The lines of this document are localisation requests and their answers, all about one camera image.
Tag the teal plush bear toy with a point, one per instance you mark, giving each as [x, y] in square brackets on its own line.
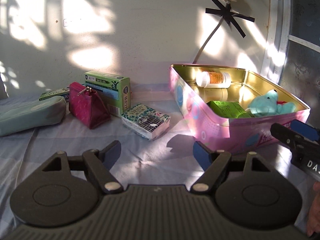
[268, 105]

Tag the teal fabric pencil case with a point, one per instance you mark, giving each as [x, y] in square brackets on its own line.
[20, 117]

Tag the white pill bottle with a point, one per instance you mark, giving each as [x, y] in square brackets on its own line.
[213, 80]

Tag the green medicine box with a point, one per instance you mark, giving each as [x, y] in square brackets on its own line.
[114, 90]

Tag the green toothpaste box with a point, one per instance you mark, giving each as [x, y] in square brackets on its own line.
[64, 92]

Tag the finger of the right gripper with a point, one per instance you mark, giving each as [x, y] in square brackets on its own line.
[292, 139]
[305, 130]

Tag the person's right hand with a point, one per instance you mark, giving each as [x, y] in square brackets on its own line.
[313, 222]

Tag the green wet wipes pack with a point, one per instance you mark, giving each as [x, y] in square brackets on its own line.
[231, 110]

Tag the black tape cross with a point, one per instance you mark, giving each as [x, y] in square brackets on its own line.
[228, 15]

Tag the pink macaron biscuit tin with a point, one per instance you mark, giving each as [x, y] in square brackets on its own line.
[233, 135]

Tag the magenta zip coin purse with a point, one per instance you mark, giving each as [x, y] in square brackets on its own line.
[87, 106]

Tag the striped blue bed sheet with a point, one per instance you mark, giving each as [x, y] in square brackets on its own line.
[54, 199]

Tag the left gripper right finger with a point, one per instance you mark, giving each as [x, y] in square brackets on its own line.
[214, 165]

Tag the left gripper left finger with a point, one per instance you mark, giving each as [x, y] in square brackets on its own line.
[98, 164]

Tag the patterned tissue pack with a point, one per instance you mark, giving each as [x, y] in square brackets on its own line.
[146, 121]

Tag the white window frame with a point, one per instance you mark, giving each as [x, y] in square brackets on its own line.
[278, 38]

